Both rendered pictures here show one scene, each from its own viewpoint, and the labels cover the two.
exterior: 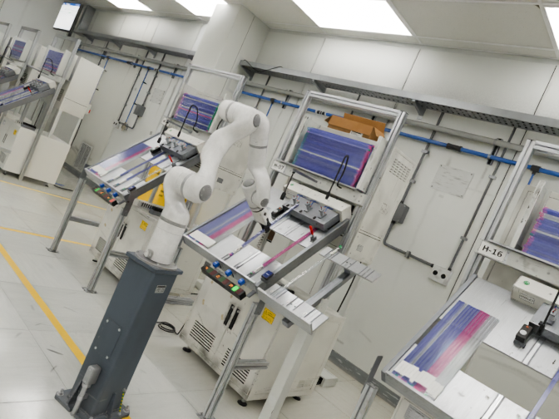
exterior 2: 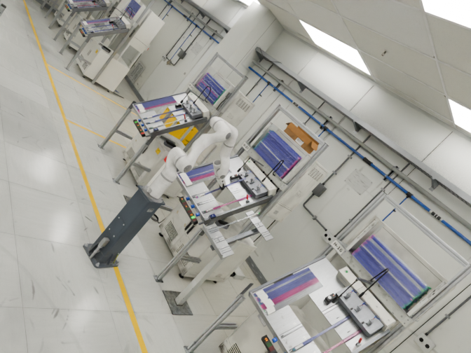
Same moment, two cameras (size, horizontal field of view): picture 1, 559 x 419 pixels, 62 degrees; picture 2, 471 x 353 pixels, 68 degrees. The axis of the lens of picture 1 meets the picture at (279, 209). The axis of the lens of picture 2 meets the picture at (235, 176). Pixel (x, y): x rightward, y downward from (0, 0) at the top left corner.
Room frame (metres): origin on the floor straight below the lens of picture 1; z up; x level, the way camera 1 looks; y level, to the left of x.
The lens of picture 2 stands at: (-0.58, 0.04, 1.77)
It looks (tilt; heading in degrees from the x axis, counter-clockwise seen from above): 11 degrees down; 359
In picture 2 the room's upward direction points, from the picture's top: 42 degrees clockwise
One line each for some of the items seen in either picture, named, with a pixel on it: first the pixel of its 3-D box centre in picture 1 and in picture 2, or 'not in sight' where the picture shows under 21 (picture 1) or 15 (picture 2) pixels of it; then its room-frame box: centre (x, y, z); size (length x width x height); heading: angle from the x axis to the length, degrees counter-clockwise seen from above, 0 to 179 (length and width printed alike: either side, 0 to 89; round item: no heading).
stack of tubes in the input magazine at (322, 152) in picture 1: (334, 157); (278, 155); (2.88, -0.18, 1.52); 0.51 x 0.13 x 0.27; 49
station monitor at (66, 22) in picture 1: (71, 20); not in sight; (5.99, 3.42, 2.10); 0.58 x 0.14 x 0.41; 49
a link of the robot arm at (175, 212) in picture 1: (179, 194); (174, 163); (2.02, 0.42, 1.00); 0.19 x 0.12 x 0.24; 57
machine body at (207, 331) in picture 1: (260, 331); (205, 238); (3.01, -0.21, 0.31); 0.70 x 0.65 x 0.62; 49
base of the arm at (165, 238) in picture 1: (164, 242); (159, 185); (2.00, 0.40, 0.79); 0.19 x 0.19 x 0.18
